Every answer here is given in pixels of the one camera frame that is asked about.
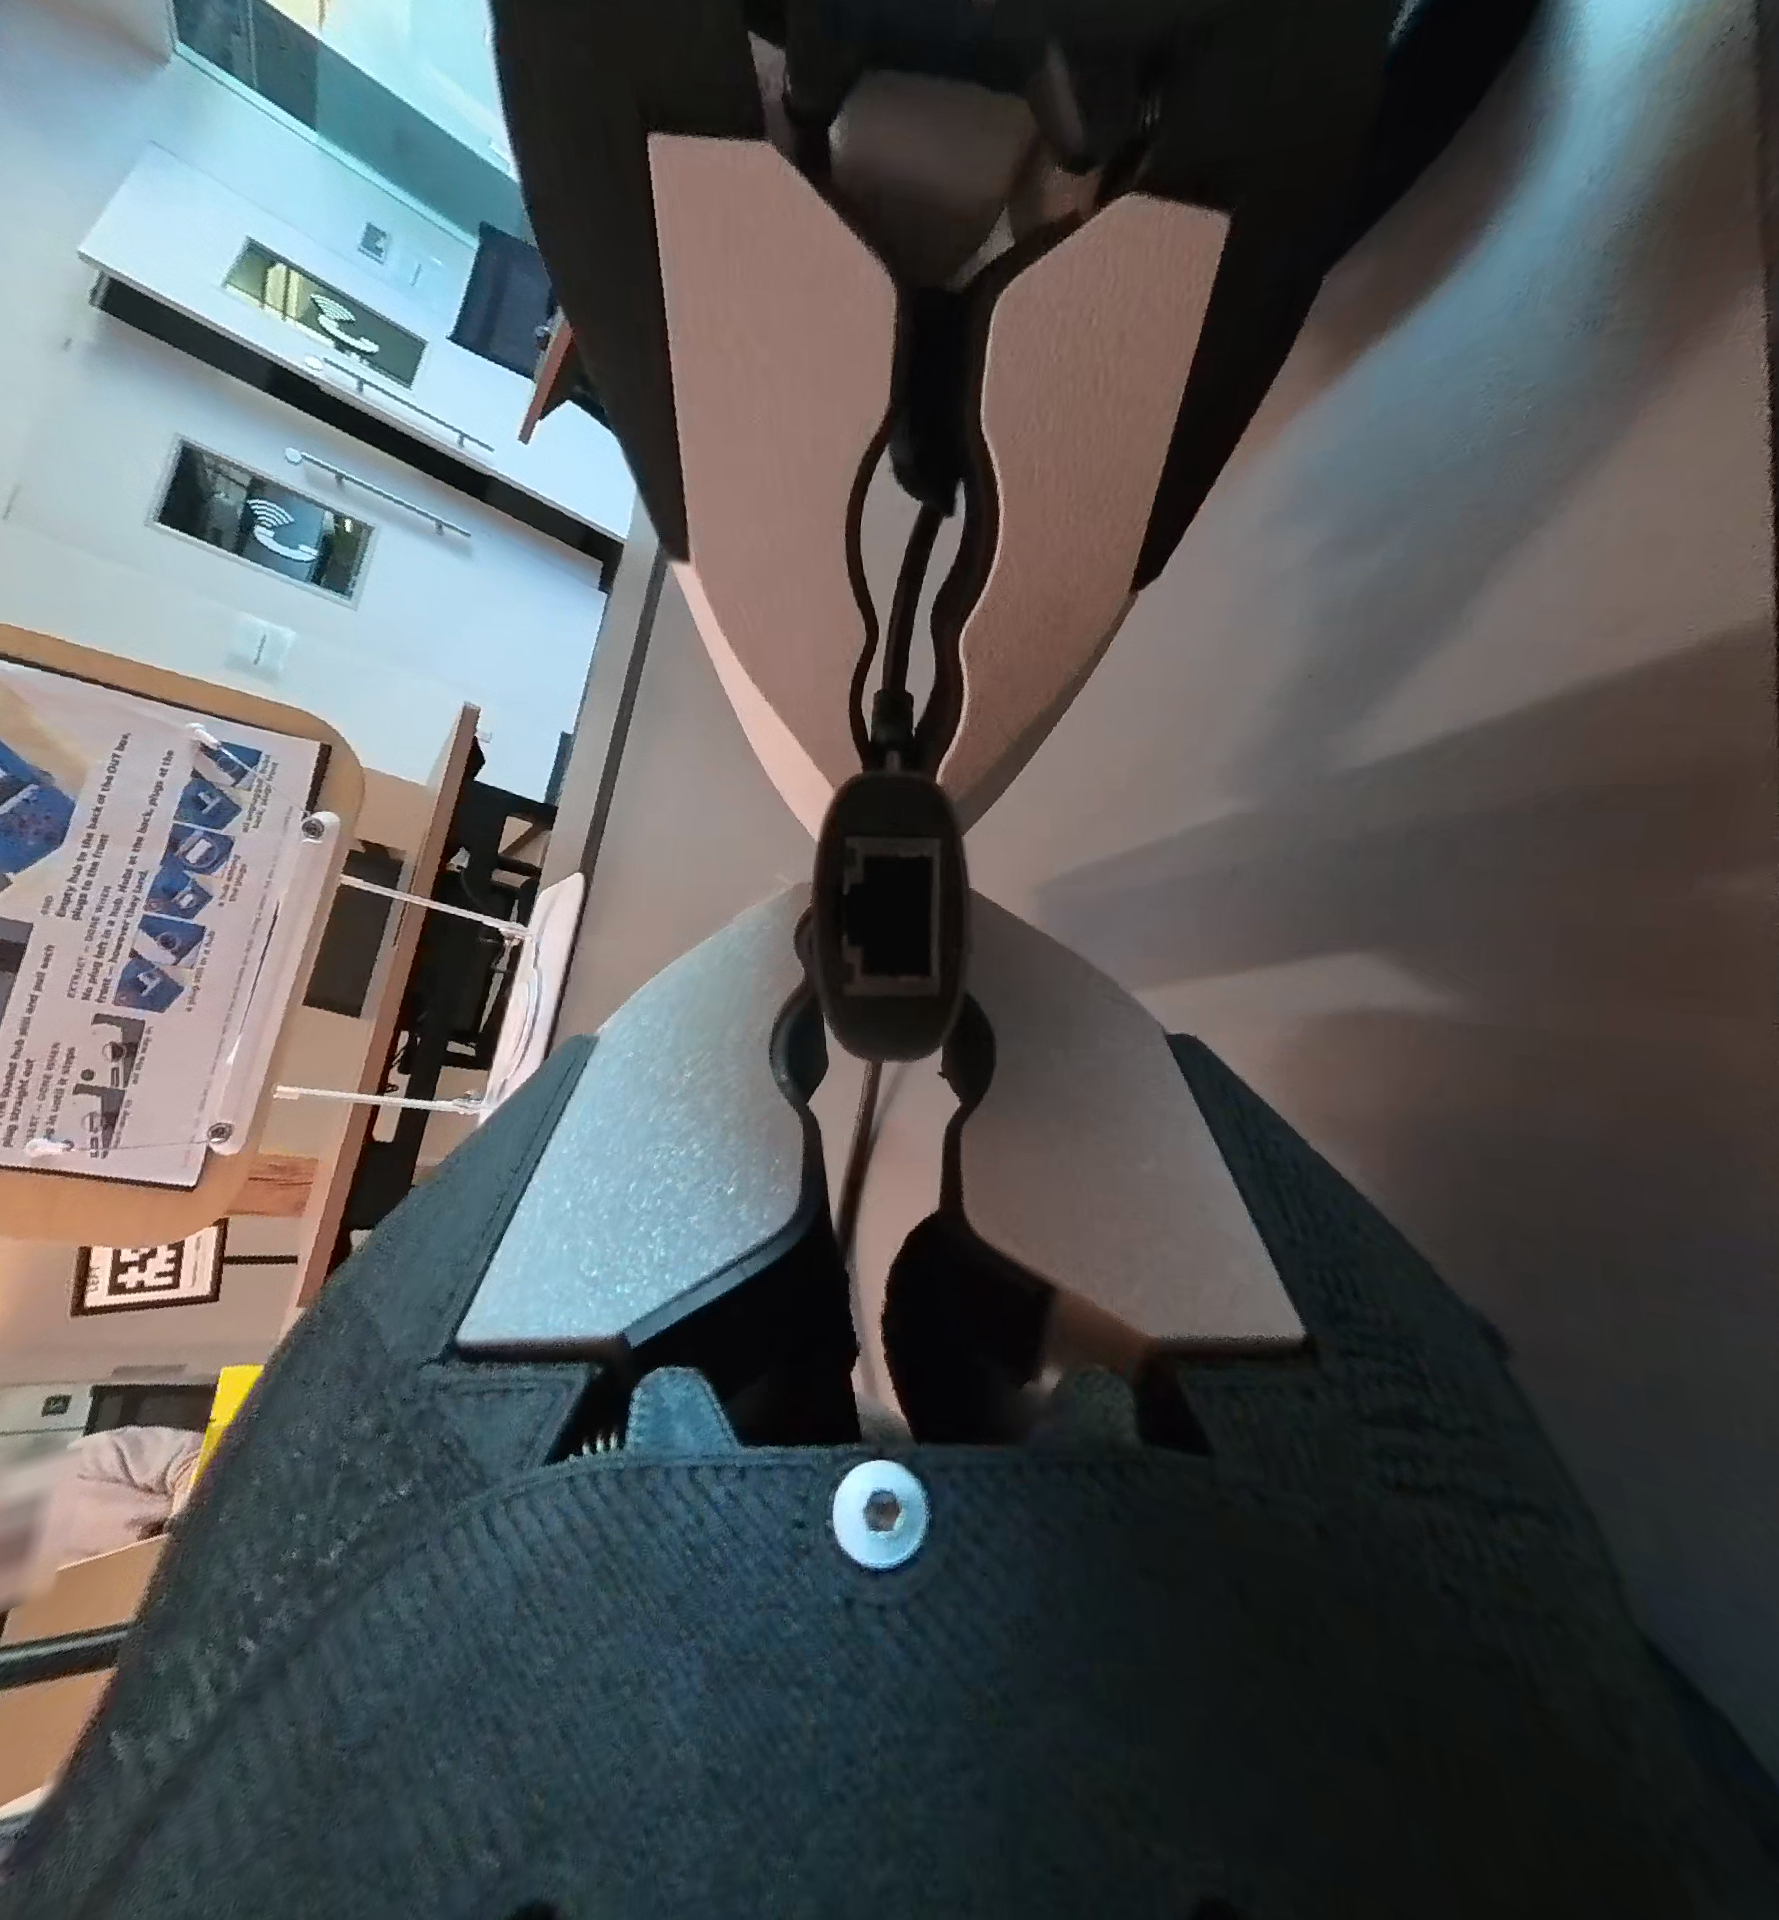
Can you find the dark door poster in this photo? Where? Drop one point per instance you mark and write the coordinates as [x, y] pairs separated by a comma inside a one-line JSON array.
[[326, 312]]

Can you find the yellow plastic bin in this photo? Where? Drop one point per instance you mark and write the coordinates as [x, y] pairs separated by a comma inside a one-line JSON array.
[[235, 1424]]

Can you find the long wooden desk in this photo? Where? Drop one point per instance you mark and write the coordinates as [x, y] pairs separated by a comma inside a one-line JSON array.
[[394, 977]]

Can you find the wooden office desk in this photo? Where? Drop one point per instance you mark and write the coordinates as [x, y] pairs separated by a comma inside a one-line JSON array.
[[551, 376]]

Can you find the instruction sheet on stand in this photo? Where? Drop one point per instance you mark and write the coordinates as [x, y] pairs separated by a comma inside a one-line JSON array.
[[109, 901]]

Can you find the black office chair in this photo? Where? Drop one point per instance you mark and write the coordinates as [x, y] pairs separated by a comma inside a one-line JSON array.
[[503, 294]]

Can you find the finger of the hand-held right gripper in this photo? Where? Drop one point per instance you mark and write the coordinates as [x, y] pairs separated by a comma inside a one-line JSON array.
[[1098, 421], [769, 449]]

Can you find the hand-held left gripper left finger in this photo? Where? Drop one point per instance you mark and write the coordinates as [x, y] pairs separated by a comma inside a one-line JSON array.
[[648, 1171]]

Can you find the black pole stand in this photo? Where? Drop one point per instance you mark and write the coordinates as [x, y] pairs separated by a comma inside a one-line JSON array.
[[18, 1665]]

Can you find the printed tag card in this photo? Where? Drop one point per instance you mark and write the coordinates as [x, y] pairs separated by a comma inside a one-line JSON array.
[[152, 1266]]

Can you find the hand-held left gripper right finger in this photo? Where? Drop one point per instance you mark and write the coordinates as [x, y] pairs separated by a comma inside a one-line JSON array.
[[1112, 1186]]

